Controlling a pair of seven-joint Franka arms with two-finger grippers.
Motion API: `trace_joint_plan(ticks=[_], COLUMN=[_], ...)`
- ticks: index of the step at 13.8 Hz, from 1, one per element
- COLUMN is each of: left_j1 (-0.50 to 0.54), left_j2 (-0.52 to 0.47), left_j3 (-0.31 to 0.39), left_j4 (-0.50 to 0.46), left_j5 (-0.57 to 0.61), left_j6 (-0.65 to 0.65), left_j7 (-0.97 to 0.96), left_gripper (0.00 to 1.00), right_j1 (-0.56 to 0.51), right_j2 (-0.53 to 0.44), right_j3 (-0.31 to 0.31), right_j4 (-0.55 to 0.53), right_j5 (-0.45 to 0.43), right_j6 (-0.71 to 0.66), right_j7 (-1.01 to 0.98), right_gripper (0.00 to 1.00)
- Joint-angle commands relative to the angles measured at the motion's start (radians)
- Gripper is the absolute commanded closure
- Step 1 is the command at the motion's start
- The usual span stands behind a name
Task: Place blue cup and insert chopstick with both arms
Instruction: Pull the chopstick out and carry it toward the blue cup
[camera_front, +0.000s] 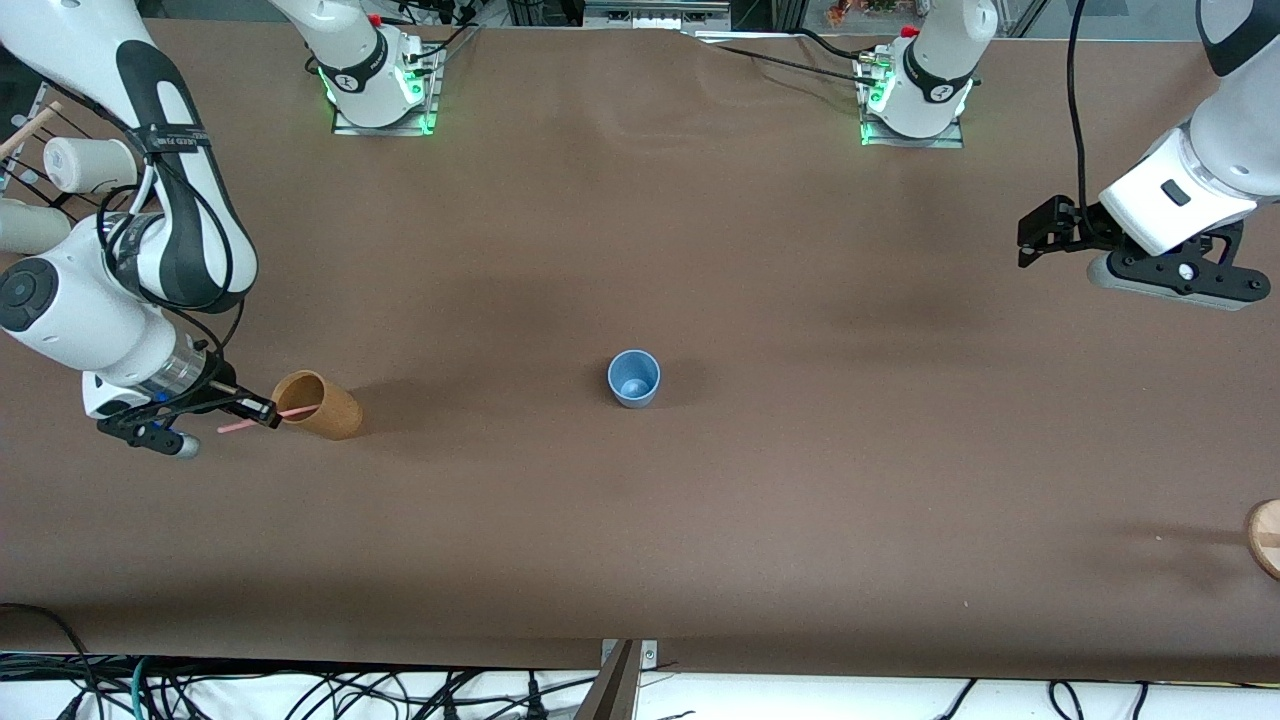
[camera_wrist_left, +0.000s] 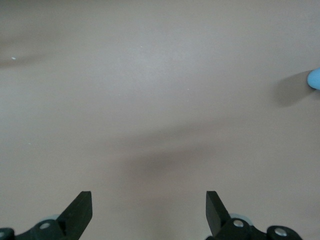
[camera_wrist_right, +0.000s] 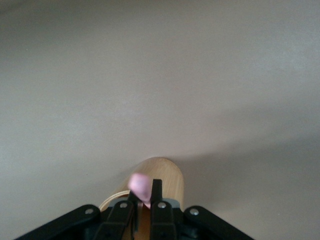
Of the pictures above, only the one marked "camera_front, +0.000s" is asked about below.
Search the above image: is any pink chopstick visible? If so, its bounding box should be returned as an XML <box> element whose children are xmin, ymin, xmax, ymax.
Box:
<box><xmin>217</xmin><ymin>404</ymin><xmax>319</xmax><ymax>435</ymax></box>

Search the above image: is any blue cup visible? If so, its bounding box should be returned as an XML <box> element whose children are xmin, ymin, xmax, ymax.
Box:
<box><xmin>607</xmin><ymin>348</ymin><xmax>663</xmax><ymax>409</ymax></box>

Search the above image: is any brown cup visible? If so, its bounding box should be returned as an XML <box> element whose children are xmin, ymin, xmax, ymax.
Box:
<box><xmin>270</xmin><ymin>370</ymin><xmax>363</xmax><ymax>441</ymax></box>

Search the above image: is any white paper cup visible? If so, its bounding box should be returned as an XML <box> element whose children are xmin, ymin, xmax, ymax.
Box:
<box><xmin>43</xmin><ymin>137</ymin><xmax>141</xmax><ymax>195</ymax></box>
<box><xmin>0</xmin><ymin>199</ymin><xmax>74</xmax><ymax>255</ymax></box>

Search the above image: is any wooden stick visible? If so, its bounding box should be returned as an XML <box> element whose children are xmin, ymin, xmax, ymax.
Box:
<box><xmin>0</xmin><ymin>100</ymin><xmax>63</xmax><ymax>161</ymax></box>

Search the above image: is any round wooden disc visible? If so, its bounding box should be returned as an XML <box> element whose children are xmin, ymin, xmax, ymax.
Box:
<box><xmin>1245</xmin><ymin>498</ymin><xmax>1280</xmax><ymax>581</ymax></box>

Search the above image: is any dark metal bar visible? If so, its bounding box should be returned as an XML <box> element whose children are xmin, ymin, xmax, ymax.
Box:
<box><xmin>574</xmin><ymin>640</ymin><xmax>641</xmax><ymax>720</ymax></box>

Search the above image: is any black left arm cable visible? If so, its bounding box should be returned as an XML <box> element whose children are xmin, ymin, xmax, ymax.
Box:
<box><xmin>1067</xmin><ymin>0</ymin><xmax>1103</xmax><ymax>243</ymax></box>

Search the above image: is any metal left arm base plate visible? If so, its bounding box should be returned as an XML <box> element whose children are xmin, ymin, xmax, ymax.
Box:
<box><xmin>858</xmin><ymin>52</ymin><xmax>967</xmax><ymax>150</ymax></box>

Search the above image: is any black looped floor cable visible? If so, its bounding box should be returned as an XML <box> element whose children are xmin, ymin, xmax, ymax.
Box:
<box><xmin>0</xmin><ymin>603</ymin><xmax>106</xmax><ymax>720</ymax></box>

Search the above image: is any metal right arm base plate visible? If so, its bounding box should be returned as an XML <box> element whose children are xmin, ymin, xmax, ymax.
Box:
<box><xmin>331</xmin><ymin>42</ymin><xmax>442</xmax><ymax>137</ymax></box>

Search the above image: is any black cable on table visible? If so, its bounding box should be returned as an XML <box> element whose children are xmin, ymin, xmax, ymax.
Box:
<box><xmin>698</xmin><ymin>28</ymin><xmax>883</xmax><ymax>87</ymax></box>

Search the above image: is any aluminium frame profile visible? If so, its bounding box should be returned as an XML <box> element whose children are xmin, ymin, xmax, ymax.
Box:
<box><xmin>583</xmin><ymin>0</ymin><xmax>733</xmax><ymax>33</ymax></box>

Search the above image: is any metal table edge bracket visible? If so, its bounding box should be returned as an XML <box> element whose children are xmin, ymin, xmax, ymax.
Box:
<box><xmin>600</xmin><ymin>639</ymin><xmax>660</xmax><ymax>720</ymax></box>

